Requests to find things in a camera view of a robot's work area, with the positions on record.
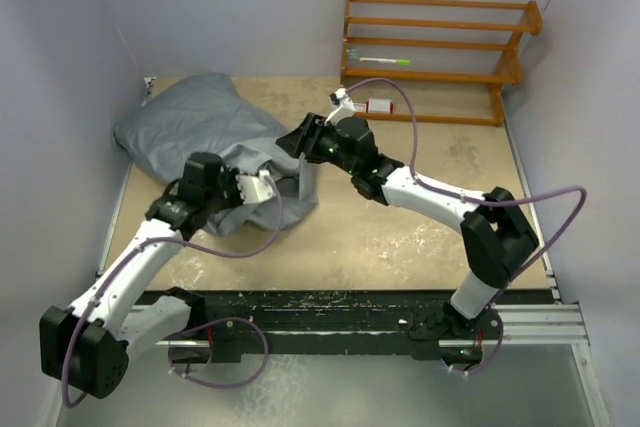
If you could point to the aluminium rail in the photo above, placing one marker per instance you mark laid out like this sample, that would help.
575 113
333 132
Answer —
557 324

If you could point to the green white pen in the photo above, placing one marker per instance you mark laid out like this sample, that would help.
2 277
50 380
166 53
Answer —
394 61

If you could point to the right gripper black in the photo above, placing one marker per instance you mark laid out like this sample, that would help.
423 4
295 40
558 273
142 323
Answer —
306 138

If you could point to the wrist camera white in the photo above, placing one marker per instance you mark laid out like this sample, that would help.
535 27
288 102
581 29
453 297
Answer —
255 188
343 107

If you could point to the wooden orange shelf rack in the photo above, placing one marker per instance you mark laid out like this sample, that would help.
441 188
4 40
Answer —
464 42

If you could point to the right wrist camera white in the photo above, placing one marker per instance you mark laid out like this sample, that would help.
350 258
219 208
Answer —
343 107

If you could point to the grey pillowcase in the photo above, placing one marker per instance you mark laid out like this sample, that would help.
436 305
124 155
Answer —
205 113

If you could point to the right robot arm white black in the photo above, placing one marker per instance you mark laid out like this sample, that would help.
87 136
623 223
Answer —
497 237

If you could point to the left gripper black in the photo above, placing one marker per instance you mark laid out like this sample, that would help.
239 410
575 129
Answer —
230 177

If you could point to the red white small box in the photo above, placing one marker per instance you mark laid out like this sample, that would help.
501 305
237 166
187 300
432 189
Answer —
380 106

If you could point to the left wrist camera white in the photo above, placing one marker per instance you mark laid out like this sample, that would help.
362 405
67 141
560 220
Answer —
255 188

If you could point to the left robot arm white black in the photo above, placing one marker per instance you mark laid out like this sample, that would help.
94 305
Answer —
90 344

